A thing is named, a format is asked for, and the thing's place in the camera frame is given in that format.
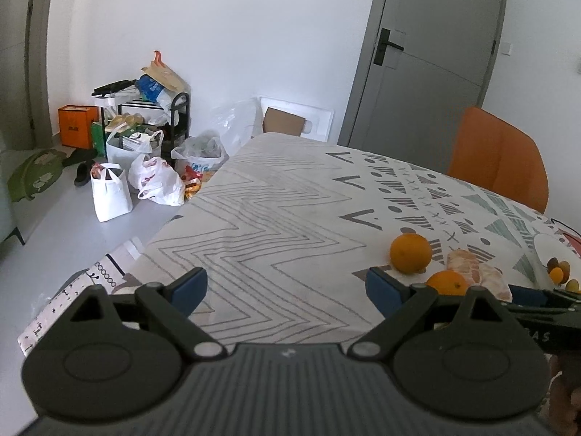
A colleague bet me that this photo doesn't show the green bag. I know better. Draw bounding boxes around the green bag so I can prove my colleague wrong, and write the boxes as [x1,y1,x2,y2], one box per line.
[91,120,110,157]

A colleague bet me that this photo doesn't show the grey door frame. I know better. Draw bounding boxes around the grey door frame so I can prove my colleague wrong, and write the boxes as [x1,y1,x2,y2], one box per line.
[25,0,60,146]

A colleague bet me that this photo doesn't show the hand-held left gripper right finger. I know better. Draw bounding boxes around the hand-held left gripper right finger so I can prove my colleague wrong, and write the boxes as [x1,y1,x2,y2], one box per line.
[347,267,505,362]

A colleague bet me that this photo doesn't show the white paper bag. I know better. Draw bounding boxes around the white paper bag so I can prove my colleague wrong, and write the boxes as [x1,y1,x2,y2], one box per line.
[106,129,164,171]

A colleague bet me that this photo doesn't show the grey door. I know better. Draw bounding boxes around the grey door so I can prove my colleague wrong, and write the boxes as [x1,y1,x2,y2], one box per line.
[338,0,510,175]

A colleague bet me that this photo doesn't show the black cable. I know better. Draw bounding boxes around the black cable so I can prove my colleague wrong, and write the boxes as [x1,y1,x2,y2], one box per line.
[550,219,581,237]

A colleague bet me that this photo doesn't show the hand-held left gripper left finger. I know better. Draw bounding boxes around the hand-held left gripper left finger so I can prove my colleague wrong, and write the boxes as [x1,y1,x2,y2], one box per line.
[68,267,228,362]

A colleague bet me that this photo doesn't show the white patterned tablecloth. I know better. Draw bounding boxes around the white patterned tablecloth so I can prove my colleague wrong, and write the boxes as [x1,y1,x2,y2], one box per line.
[109,133,581,350]

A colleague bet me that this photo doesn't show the paper bag with orange handle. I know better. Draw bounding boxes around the paper bag with orange handle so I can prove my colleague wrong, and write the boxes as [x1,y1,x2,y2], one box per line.
[141,50,187,94]

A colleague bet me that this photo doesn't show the white plastic bag red print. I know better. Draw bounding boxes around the white plastic bag red print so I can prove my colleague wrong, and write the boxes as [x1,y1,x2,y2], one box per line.
[128,156,186,206]

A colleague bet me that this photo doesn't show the clear plastic bag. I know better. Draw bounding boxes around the clear plastic bag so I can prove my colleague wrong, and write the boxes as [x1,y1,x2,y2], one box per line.
[211,97,264,155]

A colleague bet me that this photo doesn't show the red patterned cloth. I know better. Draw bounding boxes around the red patterned cloth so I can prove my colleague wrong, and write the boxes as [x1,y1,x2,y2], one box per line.
[551,220,581,256]

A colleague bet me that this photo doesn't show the green cushion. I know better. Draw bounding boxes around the green cushion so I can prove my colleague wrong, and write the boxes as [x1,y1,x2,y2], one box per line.
[7,150,69,203]

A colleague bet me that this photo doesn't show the orange chair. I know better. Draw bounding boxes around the orange chair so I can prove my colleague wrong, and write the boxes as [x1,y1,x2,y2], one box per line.
[447,106,550,214]

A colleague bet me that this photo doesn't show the black metal rack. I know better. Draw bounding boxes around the black metal rack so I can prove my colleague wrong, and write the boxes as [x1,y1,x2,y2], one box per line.
[104,92,190,155]

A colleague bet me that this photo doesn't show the plastic bag blue print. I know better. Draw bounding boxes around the plastic bag blue print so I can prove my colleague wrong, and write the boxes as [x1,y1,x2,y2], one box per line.
[171,135,229,178]

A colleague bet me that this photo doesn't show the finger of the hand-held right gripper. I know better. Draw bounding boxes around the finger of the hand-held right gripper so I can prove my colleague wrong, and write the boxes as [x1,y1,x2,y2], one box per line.
[497,302,581,324]
[507,284,581,308]

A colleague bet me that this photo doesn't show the black slipper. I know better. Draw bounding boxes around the black slipper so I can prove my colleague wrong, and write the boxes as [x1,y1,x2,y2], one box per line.
[74,161,98,187]
[61,148,98,169]

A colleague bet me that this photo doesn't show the red and yellow snack packets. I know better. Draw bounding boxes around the red and yellow snack packets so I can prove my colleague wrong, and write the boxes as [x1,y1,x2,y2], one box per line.
[182,166,205,201]

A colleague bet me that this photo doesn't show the beige shoes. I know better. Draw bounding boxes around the beige shoes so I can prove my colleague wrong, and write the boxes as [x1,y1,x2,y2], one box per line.
[105,113,146,132]

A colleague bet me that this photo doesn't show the brown cardboard box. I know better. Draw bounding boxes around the brown cardboard box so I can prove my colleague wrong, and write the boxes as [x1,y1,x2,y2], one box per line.
[263,106,306,137]

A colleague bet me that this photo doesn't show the white foam board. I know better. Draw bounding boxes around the white foam board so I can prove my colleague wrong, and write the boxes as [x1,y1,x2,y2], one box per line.
[257,95,335,142]

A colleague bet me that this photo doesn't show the black folded item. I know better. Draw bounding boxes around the black folded item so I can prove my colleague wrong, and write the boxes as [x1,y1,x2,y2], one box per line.
[92,79,139,97]

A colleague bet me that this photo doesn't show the blue and white bag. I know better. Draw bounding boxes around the blue and white bag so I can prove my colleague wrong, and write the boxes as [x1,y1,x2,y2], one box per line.
[135,74,175,103]

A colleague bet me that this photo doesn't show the white tote bag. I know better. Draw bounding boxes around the white tote bag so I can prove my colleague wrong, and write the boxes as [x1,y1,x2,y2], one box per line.
[91,162,134,222]

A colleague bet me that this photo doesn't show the white round plate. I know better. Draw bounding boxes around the white round plate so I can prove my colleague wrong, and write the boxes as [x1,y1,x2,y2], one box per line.
[531,233,581,296]

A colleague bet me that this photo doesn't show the white patterned floor mat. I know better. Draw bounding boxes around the white patterned floor mat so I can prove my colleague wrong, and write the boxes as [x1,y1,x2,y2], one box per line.
[17,236,146,357]

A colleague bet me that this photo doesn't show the person's right hand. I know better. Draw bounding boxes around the person's right hand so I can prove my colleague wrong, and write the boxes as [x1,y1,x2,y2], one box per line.
[546,352,581,436]

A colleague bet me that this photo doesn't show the peeled pomelo piece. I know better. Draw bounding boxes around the peeled pomelo piece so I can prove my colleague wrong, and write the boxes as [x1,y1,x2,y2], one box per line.
[446,248,513,303]

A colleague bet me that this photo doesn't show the orange box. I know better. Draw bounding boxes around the orange box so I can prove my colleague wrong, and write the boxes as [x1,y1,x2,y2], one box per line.
[57,105,99,149]

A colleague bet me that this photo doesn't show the black door handle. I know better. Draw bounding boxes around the black door handle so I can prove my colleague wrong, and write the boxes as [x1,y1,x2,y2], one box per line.
[373,28,405,66]

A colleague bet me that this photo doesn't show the orange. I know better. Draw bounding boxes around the orange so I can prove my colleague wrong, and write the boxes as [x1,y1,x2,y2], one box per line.
[426,270,470,297]
[390,233,433,274]

